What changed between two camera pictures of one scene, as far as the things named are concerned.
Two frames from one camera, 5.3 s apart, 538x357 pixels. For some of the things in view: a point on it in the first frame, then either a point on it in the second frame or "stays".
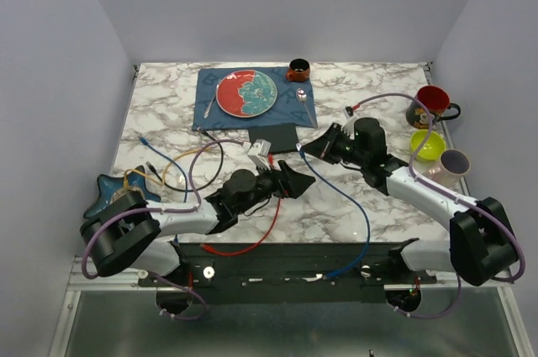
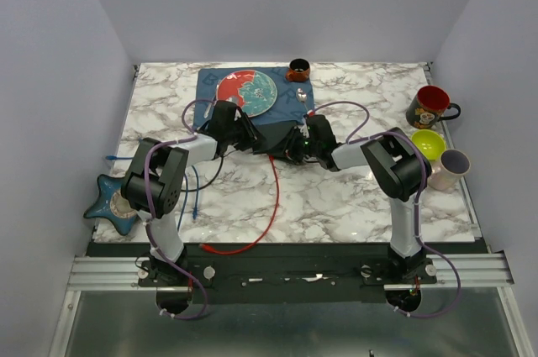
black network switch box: (282, 137) stays
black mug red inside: (437, 102) stays
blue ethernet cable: (360, 205) -> (195, 208)
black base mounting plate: (286, 273) stays
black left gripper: (288, 182) -> (250, 137)
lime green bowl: (433, 147) stays
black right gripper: (323, 146) -> (290, 149)
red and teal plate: (247, 93) stays
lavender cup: (449, 168) stays
